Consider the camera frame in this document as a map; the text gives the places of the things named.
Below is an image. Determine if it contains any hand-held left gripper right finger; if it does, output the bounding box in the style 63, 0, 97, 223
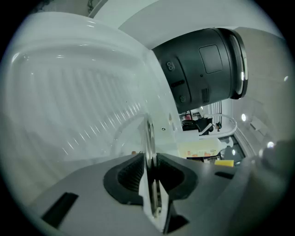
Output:
156, 153, 245, 236

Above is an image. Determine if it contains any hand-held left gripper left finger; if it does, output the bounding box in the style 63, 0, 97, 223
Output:
29, 153, 162, 236

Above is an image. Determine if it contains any yellow green sponge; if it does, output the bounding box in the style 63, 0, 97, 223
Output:
214, 159, 235, 167

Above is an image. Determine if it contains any pale yellow pump bottle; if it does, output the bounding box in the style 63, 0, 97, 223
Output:
178, 137, 235, 159

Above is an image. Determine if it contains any black cylindrical appliance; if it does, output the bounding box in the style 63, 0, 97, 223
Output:
151, 27, 249, 114

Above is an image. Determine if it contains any white washboard sink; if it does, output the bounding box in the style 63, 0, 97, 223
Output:
2, 11, 201, 166

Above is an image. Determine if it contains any white partition panel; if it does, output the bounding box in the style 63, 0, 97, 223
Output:
93, 0, 233, 50

